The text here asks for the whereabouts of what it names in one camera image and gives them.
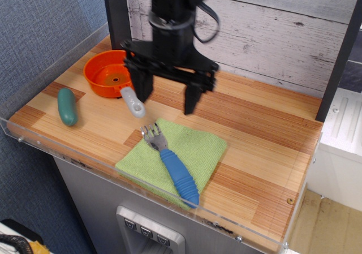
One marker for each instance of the dark vertical post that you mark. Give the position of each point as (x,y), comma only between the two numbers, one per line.
(341,61)
(118,22)

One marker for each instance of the teal green toy pickle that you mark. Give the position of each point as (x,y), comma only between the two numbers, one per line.
(67,107)

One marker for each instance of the green cloth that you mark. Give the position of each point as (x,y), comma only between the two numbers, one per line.
(200,151)

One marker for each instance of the blue handled metal fork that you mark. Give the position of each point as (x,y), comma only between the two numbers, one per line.
(181,177)

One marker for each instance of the dark right vertical post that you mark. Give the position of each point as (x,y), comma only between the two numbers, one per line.
(341,61)

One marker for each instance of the white metal side unit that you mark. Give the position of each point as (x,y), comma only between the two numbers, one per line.
(335,171)

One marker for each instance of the grey cabinet with button panel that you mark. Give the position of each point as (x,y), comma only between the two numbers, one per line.
(120,219)

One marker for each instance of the orange toy pot grey handle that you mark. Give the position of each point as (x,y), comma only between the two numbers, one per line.
(109,77)

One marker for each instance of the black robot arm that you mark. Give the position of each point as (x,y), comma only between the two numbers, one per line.
(177,14)

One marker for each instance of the yellow and black object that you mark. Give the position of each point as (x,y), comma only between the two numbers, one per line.
(39,248)

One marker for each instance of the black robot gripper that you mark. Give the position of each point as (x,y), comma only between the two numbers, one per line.
(170,55)

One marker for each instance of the clear acrylic table guard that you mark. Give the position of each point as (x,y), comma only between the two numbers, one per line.
(271,132)

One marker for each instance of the dark left vertical post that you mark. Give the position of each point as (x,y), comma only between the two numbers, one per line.
(118,22)

